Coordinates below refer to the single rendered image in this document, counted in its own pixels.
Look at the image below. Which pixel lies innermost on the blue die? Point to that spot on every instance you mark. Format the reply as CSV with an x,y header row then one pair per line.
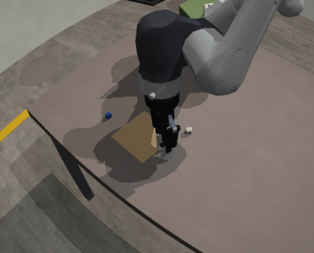
x,y
108,115

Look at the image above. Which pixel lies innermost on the white die with black pips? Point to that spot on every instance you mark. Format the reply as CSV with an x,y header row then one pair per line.
x,y
188,130

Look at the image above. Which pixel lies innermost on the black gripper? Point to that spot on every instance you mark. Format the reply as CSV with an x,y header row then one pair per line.
x,y
162,113

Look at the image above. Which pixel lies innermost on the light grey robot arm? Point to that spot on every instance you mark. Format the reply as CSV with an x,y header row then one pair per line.
x,y
167,42

